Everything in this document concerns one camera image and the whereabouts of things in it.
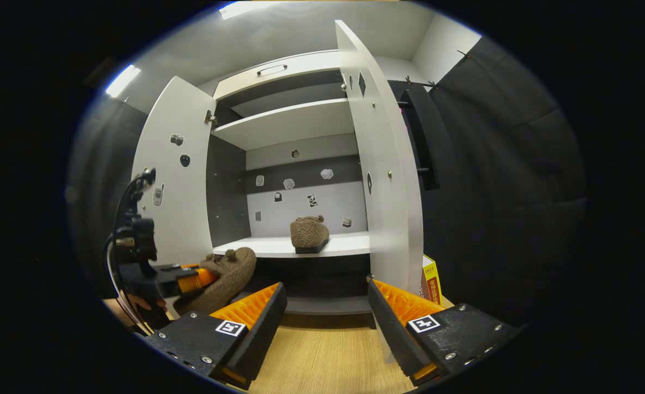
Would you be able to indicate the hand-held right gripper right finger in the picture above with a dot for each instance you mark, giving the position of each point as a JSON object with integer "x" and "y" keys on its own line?
{"x": 391, "y": 334}

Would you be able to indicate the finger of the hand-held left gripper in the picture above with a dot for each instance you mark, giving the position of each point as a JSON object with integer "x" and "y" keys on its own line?
{"x": 172, "y": 268}
{"x": 199, "y": 280}

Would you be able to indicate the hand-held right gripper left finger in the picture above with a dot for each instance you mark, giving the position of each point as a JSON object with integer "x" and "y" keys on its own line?
{"x": 262, "y": 328}

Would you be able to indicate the brown fluffy shoe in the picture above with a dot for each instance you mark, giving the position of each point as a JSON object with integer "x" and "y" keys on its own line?
{"x": 232, "y": 279}
{"x": 309, "y": 232}

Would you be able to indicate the white shoe cabinet door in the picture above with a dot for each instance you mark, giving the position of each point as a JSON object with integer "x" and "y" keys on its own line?
{"x": 383, "y": 219}
{"x": 191, "y": 219}

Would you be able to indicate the white cabinet shelf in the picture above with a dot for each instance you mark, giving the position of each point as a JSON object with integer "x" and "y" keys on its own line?
{"x": 268, "y": 246}
{"x": 278, "y": 128}

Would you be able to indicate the white cabinet drawer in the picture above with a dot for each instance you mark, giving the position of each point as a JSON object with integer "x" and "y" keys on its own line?
{"x": 300, "y": 67}

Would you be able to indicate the yellow book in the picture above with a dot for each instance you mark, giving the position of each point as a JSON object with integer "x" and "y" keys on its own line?
{"x": 433, "y": 273}

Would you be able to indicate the large ceiling light panel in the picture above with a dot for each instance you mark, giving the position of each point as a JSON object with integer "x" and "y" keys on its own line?
{"x": 243, "y": 9}

